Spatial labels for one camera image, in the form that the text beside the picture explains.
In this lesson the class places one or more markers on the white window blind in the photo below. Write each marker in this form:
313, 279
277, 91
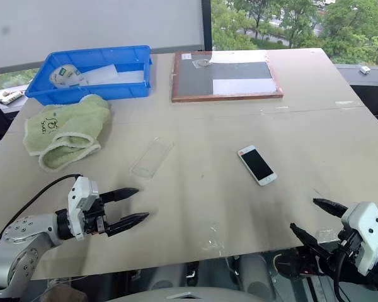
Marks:
91, 25

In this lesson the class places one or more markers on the brown object under table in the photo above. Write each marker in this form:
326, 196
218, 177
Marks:
66, 294

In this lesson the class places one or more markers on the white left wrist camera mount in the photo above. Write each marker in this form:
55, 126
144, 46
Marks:
80, 192

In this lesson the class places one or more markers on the white and red device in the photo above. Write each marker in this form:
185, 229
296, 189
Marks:
8, 97

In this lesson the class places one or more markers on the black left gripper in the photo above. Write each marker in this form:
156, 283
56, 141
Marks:
97, 220

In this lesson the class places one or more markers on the green towel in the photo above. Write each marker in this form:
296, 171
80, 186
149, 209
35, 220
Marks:
72, 129

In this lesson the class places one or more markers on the blue plastic bin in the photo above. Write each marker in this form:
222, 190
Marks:
91, 92

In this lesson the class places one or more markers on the clear tape roll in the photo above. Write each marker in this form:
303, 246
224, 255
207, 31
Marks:
64, 77

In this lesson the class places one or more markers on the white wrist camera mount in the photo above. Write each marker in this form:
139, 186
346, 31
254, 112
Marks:
80, 192
365, 226

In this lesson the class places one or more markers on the white paper sheet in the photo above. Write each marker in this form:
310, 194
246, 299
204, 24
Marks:
242, 86

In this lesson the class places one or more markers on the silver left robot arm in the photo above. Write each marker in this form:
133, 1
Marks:
22, 242

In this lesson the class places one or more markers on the clear tape scrap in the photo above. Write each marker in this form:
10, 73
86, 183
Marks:
214, 239

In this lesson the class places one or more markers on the clear phone case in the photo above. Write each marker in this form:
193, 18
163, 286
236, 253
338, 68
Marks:
151, 158

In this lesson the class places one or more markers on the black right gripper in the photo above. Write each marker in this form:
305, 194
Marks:
346, 251

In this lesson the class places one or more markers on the green trees outside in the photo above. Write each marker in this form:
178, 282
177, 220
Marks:
302, 22

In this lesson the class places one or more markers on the small white box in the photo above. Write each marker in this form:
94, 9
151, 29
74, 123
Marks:
364, 70

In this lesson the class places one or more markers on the dark grey window ledge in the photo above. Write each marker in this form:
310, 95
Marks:
365, 78

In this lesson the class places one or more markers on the white smartphone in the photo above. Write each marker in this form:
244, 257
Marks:
257, 165

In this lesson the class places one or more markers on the white sheets in bin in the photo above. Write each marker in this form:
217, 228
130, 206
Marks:
113, 77

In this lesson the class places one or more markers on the grey rounded leg shape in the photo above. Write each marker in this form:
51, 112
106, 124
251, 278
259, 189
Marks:
168, 278
258, 277

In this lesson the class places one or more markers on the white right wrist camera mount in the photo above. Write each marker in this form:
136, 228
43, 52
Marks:
365, 226

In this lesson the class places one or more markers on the wooden framed dark board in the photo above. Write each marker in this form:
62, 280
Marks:
195, 81

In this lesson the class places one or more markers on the black window frame post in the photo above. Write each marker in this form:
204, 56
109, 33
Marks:
206, 22

